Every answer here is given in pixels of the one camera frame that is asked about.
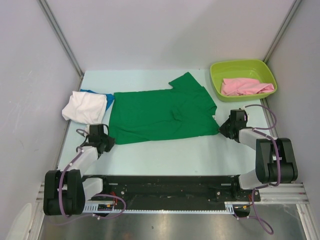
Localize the green t shirt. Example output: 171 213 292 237
108 72 219 145

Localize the lime green plastic basin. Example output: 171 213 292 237
209 59 278 103

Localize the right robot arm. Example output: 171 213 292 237
219 108 298 201

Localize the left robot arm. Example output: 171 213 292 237
43 123 116 218

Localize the pink t shirt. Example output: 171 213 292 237
220 77 275 96

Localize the white t shirt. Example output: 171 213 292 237
61 91 108 125

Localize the blue t shirt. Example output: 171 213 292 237
80 89 115 111

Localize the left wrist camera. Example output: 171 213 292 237
83 124 90 137

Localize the grey slotted cable duct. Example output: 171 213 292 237
82 202 235 215

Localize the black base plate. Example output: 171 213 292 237
92 175 261 211

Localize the aluminium rail left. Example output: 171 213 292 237
36 182 45 203

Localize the aluminium rail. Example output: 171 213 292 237
259 183 309 205
36 182 45 203

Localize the aluminium rail right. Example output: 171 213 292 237
259 183 309 205

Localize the right aluminium frame post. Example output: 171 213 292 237
263 0 304 64

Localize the aluminium frame post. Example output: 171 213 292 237
37 0 84 79
263 0 304 64

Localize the left aluminium frame post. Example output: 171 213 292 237
37 0 84 79

